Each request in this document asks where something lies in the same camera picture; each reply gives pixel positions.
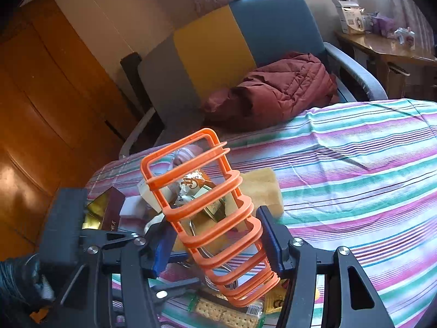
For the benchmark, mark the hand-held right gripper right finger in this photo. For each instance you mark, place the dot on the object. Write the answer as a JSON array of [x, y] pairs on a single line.
[[273, 246]]

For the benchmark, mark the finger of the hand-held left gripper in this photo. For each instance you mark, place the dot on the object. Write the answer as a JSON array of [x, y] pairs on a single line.
[[174, 287]]

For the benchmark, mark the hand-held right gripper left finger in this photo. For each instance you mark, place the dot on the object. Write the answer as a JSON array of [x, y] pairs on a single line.
[[162, 252]]

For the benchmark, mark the orange plastic rack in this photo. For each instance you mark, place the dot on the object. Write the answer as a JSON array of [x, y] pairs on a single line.
[[176, 223]]

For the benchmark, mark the yellow box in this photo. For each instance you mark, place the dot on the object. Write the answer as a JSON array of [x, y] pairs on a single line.
[[114, 205]]

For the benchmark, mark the pink white striped cloth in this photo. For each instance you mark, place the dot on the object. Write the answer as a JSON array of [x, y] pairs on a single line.
[[186, 155]]

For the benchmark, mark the white crumpled cloth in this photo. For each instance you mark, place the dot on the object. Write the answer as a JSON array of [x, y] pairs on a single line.
[[155, 220]]

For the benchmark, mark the cracker packet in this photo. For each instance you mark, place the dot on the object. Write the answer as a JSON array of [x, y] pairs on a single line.
[[218, 309]]

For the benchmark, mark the yellow snack packet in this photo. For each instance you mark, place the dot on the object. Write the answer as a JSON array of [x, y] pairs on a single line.
[[275, 300]]

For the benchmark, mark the yellow sponge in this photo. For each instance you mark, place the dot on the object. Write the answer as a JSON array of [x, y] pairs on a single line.
[[263, 188]]

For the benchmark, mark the large cream cardboard box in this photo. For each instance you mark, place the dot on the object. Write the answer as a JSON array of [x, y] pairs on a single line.
[[145, 193]]

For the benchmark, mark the white gold snack wrapper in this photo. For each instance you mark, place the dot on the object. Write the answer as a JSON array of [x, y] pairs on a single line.
[[191, 184]]

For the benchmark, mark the striped bedsheet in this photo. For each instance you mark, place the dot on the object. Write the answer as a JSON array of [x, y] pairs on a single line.
[[358, 177]]

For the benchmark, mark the wooden wardrobe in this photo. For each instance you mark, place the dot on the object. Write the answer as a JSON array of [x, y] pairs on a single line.
[[51, 109]]

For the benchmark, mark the maroon padded jacket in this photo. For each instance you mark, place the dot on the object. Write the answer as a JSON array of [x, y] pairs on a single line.
[[280, 88]]

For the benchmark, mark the grey yellow blue sofa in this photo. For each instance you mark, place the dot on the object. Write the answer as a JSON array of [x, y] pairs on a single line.
[[211, 47]]

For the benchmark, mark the wooden desk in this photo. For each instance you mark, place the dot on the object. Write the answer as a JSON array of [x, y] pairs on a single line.
[[382, 47]]

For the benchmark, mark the white printed box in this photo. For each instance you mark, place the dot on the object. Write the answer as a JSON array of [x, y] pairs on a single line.
[[348, 17]]

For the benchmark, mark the pink patterned curtain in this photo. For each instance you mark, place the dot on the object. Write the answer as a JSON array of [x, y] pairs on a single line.
[[406, 3]]

